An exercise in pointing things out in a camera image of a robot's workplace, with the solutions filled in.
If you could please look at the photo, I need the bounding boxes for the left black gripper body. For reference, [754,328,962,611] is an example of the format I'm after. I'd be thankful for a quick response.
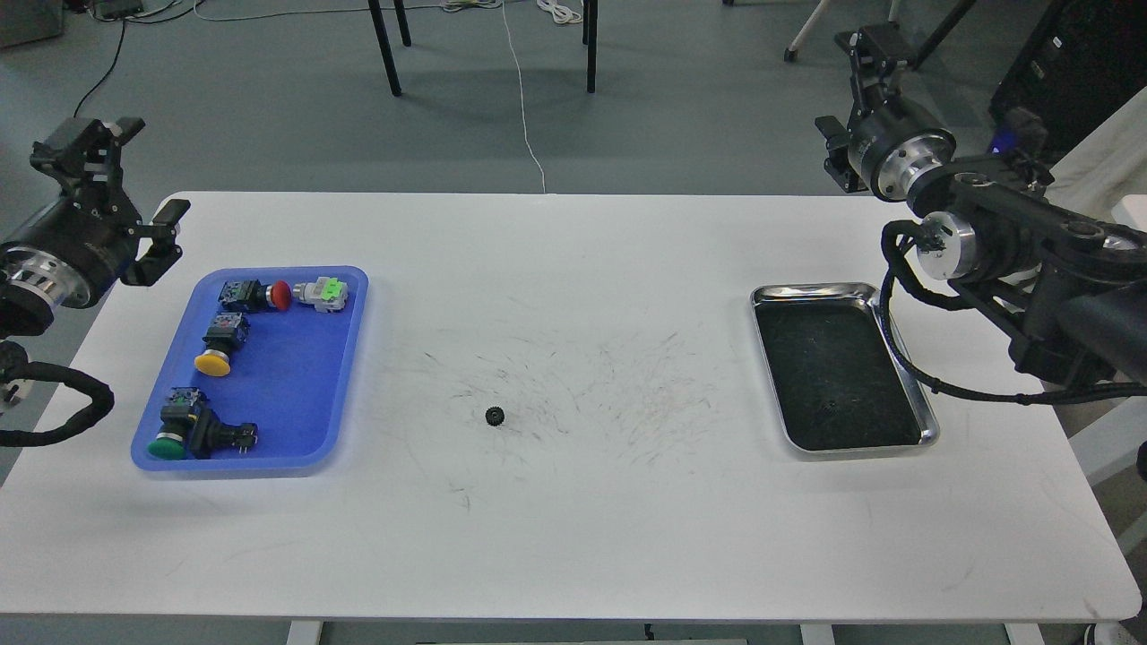
[3,196,143,310]

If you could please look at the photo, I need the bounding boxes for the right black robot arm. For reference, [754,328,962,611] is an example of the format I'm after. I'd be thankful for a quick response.
[816,23,1144,407]

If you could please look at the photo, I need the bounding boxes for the red push button switch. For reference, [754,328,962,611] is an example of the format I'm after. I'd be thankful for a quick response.
[217,280,292,314]

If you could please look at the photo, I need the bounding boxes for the black cabinet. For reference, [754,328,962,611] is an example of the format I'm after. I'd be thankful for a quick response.
[988,1,1146,164]

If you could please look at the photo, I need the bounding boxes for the metal tray with black mat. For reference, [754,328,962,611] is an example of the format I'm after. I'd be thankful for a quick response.
[750,282,941,459]

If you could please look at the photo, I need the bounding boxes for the green white switch component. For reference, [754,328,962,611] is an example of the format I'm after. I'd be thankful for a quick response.
[291,275,349,314]

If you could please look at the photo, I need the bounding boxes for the black chair legs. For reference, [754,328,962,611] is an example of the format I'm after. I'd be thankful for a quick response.
[368,0,601,98]

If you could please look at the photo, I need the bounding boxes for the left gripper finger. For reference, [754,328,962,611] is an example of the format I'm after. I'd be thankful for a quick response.
[30,117,146,216]
[120,199,192,287]

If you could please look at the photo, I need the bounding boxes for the green push button switch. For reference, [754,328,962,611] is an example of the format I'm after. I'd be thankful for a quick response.
[146,387,258,460]

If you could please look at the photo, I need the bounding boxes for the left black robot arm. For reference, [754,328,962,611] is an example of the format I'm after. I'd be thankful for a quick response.
[1,116,190,448]

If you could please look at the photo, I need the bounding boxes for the white floor cable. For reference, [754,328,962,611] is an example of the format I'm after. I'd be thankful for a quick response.
[194,0,585,194]

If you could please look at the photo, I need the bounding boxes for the small black gear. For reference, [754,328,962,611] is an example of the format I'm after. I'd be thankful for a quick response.
[484,407,505,427]

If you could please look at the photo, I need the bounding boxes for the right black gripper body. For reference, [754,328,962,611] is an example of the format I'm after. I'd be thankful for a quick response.
[845,98,957,202]

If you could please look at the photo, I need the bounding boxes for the beige cloth cover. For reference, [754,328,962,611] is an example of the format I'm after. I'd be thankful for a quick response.
[1046,90,1146,223]

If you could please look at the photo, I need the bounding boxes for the yellow push button switch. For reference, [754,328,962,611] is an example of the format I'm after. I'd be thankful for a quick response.
[194,312,250,376]

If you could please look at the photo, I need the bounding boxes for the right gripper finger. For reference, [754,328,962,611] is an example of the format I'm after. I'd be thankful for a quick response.
[814,116,868,194]
[835,23,918,112]

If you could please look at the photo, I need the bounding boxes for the blue plastic tray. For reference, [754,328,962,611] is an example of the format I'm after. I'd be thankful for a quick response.
[130,265,369,477]

